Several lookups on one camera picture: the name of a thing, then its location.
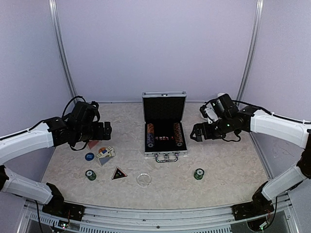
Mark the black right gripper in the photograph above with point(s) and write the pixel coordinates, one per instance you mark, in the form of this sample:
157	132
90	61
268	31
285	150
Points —
197	127

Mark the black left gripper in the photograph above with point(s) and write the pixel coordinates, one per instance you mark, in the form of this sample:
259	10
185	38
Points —
107	130

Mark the blue playing card deck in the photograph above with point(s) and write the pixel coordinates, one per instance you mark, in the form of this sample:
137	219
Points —
103	157

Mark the aluminium poker case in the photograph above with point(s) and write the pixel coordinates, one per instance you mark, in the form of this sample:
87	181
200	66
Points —
163	109

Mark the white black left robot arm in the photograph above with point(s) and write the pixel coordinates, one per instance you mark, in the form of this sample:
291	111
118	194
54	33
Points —
17	144

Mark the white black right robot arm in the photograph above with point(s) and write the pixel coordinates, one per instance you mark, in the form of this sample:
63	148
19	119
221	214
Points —
286	131

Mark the right poker chip row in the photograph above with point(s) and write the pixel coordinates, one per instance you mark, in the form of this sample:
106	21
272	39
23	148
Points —
178	135

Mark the poker chip row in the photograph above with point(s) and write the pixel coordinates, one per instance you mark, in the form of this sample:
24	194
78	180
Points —
150	135
178	135

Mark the red playing card deck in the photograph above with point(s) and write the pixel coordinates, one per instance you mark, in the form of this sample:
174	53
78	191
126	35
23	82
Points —
92	143

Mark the orange round button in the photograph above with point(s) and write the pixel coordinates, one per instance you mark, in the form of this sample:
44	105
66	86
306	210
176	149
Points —
101	149

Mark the white swirl plate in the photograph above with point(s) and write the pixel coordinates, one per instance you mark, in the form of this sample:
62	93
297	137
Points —
202	112

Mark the blue small blind button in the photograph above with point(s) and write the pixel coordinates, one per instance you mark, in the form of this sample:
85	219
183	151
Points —
89	156

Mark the red dice row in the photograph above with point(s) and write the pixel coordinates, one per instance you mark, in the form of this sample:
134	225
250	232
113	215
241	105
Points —
162	138

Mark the right green chip stack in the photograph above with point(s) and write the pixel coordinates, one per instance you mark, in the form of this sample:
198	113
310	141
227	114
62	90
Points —
199	173

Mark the green chip stack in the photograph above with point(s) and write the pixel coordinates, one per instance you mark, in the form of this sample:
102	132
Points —
199	173
91	175

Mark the left poker chip row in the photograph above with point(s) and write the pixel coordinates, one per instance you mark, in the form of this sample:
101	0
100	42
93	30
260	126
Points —
150	135

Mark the black triangular dealer button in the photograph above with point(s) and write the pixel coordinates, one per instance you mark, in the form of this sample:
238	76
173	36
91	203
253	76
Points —
118	173

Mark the left green chip stack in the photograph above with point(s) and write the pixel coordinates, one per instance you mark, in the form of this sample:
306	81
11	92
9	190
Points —
91	175

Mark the clear round plastic lid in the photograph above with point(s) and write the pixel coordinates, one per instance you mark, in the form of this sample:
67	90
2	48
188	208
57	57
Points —
144	179

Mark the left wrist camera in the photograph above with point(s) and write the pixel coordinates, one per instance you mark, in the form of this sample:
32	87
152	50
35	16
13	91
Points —
95	104

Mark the front aluminium rail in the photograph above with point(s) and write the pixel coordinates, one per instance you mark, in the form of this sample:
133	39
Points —
221	219

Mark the right aluminium frame post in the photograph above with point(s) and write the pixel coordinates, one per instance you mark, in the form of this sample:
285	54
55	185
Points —
252	49

